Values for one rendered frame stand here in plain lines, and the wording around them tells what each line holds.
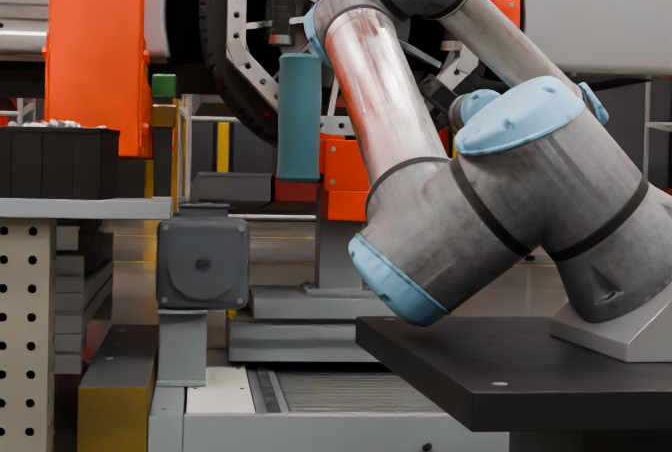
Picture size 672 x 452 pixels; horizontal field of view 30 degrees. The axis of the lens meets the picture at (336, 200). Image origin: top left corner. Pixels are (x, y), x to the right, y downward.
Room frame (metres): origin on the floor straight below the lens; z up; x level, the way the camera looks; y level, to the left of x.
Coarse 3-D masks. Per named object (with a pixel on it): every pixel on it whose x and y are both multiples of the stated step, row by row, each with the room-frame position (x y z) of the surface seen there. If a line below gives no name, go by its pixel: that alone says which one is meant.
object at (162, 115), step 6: (156, 108) 2.08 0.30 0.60; (162, 108) 2.08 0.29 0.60; (168, 108) 2.08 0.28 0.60; (174, 108) 2.08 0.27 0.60; (156, 114) 2.08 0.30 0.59; (162, 114) 2.08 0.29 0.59; (168, 114) 2.08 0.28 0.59; (174, 114) 2.08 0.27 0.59; (156, 120) 2.08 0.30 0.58; (162, 120) 2.08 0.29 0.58; (168, 120) 2.08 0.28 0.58; (174, 120) 2.08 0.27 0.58; (156, 126) 2.08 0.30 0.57; (162, 126) 2.08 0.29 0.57; (168, 126) 2.08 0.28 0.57; (174, 126) 2.08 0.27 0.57
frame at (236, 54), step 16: (240, 0) 2.65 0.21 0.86; (240, 16) 2.65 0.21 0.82; (240, 32) 2.65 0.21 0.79; (240, 48) 2.65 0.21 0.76; (464, 48) 2.70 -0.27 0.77; (240, 64) 2.65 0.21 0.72; (256, 64) 2.65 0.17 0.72; (464, 64) 2.70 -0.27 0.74; (256, 80) 2.65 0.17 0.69; (272, 80) 2.66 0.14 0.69; (448, 80) 2.70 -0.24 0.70; (272, 96) 2.66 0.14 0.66; (320, 128) 2.67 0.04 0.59; (336, 128) 2.67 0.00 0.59; (352, 128) 2.68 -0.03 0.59
